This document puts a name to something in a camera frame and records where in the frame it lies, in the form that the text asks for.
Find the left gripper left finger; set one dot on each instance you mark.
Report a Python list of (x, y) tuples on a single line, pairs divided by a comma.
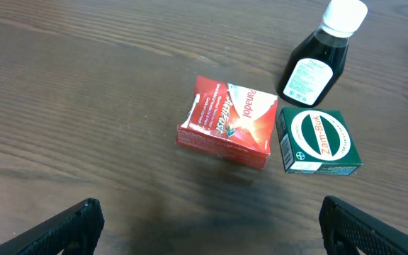
[(76, 230)]

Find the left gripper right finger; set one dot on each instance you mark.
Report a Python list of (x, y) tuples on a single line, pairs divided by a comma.
[(348, 230)]

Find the green Zam-Buk box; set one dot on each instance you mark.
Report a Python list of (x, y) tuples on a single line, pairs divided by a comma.
[(316, 141)]

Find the red Panadol box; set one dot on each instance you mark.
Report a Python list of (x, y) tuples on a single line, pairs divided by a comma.
[(230, 121)]

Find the dark bottle white cap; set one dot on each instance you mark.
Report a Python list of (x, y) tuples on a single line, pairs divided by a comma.
[(317, 62)]

